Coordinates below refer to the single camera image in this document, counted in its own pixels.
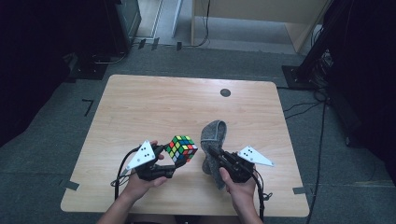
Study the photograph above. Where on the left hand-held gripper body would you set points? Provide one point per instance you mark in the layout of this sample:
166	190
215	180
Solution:
143	155

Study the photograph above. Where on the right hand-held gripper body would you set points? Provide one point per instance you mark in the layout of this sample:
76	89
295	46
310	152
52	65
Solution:
255	157

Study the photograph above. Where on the colourful puzzle cube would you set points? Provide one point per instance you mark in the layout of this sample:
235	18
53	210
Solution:
181	149

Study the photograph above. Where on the grey cloth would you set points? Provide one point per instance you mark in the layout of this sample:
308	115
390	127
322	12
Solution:
213	133

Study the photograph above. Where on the person's left hand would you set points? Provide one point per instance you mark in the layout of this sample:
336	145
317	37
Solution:
140	189

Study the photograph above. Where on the person's right hand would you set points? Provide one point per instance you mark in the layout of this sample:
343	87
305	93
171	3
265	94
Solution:
244	194

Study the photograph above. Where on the grey tape piece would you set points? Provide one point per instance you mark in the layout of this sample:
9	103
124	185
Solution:
299	190
71	185

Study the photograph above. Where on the black round table grommet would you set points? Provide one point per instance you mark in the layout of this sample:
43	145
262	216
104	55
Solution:
225	92

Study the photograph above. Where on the angled black tape mark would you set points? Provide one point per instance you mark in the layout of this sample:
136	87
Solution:
88	107

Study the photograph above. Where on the black metal stand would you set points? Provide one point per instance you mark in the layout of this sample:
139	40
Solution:
299	77

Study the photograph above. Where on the black floor plate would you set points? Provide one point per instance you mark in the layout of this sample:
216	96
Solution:
87	71

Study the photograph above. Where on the black cabinet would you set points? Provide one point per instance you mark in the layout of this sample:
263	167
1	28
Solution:
106	25

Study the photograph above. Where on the dark curtain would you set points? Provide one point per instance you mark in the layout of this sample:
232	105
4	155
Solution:
370	77
28	62

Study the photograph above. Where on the beige wooden furniture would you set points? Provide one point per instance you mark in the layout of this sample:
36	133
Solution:
249	7

